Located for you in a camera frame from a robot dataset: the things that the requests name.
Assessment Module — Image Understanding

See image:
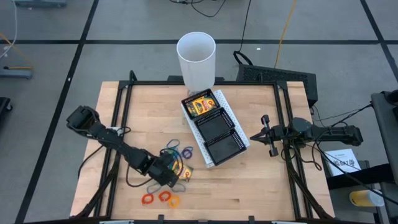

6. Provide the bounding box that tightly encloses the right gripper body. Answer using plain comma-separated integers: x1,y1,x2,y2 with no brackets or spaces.
260,114,293,158

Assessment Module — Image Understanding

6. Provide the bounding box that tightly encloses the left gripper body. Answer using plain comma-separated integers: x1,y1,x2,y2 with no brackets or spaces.
146,154,180,188

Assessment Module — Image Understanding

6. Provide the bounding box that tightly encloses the Crayola crayon box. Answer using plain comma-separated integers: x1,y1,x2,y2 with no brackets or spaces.
188,96,218,118
172,161,195,183

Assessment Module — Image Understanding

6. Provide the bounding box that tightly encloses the blue rubber band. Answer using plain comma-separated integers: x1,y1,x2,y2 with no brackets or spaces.
165,138,182,151
170,182,187,194
146,182,163,195

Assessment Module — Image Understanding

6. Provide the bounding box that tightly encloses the white perforated shelf riser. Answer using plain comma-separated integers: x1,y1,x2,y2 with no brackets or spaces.
181,88,251,169

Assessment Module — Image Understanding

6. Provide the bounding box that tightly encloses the white printed paper sheet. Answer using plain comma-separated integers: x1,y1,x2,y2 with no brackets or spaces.
324,148,363,177

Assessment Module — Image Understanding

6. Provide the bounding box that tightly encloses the white cylinder bin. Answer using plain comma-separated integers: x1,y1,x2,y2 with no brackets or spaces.
176,30,217,94

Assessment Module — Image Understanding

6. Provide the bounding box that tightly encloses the yellow bottle white cap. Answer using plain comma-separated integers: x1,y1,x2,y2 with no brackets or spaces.
348,189,386,208

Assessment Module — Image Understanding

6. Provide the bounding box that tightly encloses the black side cart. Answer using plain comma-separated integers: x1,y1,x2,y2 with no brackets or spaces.
326,89,398,224

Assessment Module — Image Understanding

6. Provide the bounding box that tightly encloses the grey stand foot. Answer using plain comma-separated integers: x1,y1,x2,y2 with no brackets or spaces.
0,67,34,80

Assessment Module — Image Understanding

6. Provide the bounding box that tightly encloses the red spiral coil keychain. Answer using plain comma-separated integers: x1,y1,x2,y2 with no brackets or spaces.
158,190,172,203
141,193,155,207

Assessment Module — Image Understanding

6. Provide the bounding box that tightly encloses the purple spiral coil keychain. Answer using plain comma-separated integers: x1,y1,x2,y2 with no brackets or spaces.
180,146,195,160

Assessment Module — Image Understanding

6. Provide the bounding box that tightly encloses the yellow hanging cable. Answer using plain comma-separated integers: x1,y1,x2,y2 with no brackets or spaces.
273,0,299,68

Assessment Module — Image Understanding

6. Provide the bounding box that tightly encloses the black floor cable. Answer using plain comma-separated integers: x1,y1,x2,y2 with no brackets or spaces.
233,0,253,65

